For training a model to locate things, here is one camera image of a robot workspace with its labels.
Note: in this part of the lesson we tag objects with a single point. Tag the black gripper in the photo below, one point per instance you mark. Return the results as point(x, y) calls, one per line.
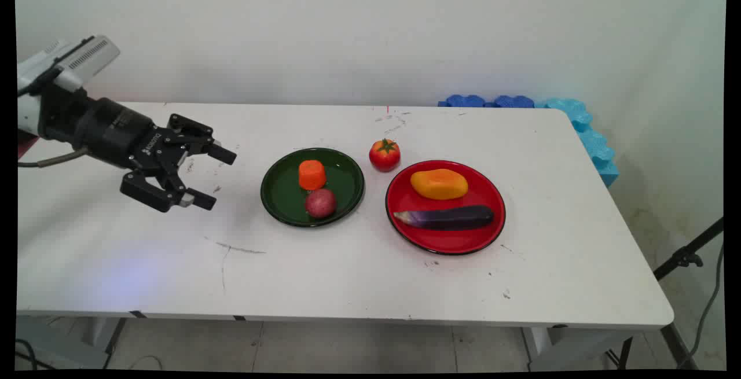
point(113, 127)

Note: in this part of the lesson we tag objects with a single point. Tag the purple toy eggplant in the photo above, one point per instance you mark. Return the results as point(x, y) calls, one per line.
point(451, 217)

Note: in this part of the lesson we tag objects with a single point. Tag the dark red object behind arm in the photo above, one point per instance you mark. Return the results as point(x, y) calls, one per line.
point(26, 146)

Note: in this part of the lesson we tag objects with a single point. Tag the orange carrot piece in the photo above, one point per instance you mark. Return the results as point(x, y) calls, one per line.
point(312, 175)

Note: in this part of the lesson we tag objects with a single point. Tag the dark red round fruit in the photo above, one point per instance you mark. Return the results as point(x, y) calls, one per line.
point(321, 203)

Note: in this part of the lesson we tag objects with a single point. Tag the dark green plate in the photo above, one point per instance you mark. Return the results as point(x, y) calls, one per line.
point(344, 185)

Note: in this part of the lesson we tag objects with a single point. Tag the grey table leg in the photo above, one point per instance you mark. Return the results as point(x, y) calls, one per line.
point(556, 347)
point(104, 338)

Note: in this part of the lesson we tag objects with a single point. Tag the red toy tomato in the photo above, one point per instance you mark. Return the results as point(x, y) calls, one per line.
point(384, 156)

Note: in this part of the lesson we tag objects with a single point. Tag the yellow orange toy mango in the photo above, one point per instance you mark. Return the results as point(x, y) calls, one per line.
point(439, 184)

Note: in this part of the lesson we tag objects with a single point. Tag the red plate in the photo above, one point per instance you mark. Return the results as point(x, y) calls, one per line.
point(451, 237)

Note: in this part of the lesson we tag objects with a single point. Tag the dark blue foam piece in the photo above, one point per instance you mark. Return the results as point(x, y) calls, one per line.
point(513, 102)
point(465, 101)

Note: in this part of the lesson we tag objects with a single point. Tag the light blue foam strip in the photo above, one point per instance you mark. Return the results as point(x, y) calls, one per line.
point(590, 136)

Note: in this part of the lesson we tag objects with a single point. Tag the black tripod stand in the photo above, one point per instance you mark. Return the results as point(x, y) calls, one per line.
point(686, 257)

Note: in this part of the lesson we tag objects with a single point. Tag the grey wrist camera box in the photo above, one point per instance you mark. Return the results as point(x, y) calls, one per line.
point(69, 63)

